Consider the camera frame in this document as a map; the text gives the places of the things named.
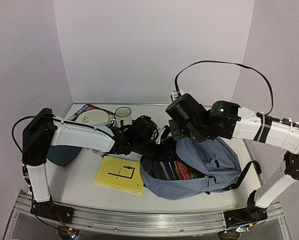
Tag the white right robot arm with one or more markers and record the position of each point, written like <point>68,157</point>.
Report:
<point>276,138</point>

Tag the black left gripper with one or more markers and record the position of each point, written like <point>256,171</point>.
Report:
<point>164,154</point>

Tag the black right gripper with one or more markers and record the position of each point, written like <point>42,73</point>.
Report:
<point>176,132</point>

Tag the blue grey backpack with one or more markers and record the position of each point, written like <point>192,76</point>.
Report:
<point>214,158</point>

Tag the dark blue book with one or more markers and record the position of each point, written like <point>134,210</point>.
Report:
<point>167,171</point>

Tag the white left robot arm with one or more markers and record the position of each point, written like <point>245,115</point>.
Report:
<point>50,138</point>

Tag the cream and blue plate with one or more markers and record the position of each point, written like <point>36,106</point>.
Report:
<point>94,117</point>

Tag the white floral notebook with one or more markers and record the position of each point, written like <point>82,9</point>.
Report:
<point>164,131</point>

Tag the white ribbed mug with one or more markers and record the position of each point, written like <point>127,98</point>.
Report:
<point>123,116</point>

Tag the patterned patchwork placemat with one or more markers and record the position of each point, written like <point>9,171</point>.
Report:
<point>90,106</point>

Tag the red floral book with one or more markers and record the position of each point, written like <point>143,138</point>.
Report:
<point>183,172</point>

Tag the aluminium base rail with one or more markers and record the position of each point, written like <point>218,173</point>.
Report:
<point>22,224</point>

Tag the green Alice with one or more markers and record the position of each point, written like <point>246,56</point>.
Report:
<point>157,171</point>

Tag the yellow book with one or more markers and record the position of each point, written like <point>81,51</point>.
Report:
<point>120,174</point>

